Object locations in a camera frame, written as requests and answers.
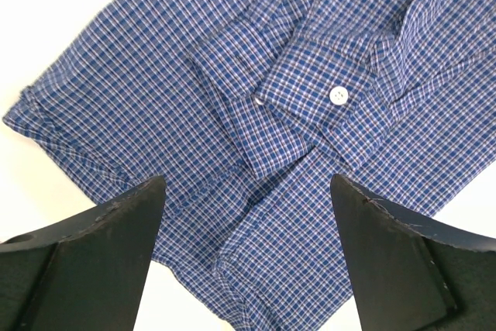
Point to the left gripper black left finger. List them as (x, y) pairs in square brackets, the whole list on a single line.
[(86, 272)]

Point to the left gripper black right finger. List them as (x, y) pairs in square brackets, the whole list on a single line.
[(409, 271)]

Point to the blue checkered long sleeve shirt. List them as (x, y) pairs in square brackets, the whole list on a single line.
[(248, 108)]

